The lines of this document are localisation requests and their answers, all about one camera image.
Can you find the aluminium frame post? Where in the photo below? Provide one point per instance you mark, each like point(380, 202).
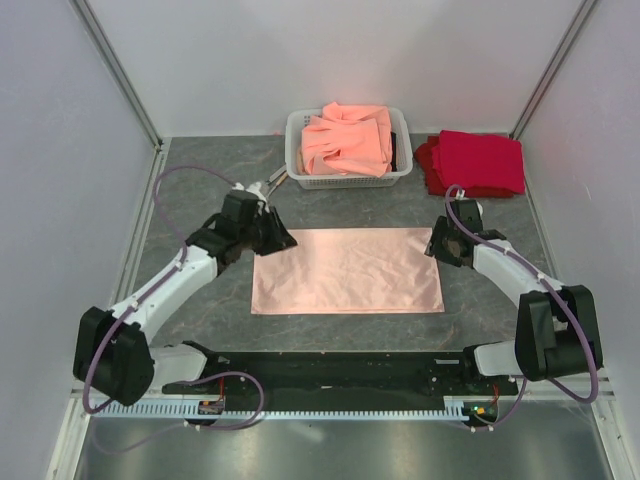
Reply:
point(96, 32)
point(566, 44)

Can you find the red folded cloth stack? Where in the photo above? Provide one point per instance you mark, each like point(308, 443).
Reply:
point(484, 165)

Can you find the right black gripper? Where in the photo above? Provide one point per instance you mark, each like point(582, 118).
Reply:
point(434, 246)

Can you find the white plastic basket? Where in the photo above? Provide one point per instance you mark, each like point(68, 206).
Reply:
point(299, 119)

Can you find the wooden utensil in basket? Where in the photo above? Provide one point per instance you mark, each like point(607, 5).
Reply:
point(300, 167)

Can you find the salmon pink cloth pile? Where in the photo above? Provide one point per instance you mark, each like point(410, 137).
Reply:
point(348, 139)

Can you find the left aluminium frame post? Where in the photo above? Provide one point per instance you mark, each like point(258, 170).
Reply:
point(96, 32)

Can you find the white slotted cable duct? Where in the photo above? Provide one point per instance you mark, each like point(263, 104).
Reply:
point(192, 409)

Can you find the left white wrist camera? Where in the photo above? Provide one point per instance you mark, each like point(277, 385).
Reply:
point(258, 189)

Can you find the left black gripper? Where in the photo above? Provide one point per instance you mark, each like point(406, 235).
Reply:
point(279, 239)

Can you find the right aluminium frame post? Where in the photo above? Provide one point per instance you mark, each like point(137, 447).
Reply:
point(566, 44)

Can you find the green handled knife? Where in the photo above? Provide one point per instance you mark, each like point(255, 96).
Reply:
point(276, 176)

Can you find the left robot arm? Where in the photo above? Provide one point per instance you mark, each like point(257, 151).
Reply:
point(113, 353)

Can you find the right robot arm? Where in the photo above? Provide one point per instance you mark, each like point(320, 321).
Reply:
point(557, 332)

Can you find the light pink satin napkin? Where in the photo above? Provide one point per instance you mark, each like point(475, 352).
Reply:
point(349, 271)

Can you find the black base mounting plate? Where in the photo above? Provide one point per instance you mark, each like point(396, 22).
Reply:
point(360, 379)

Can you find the dark item in basket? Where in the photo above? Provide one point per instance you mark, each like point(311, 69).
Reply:
point(393, 163)

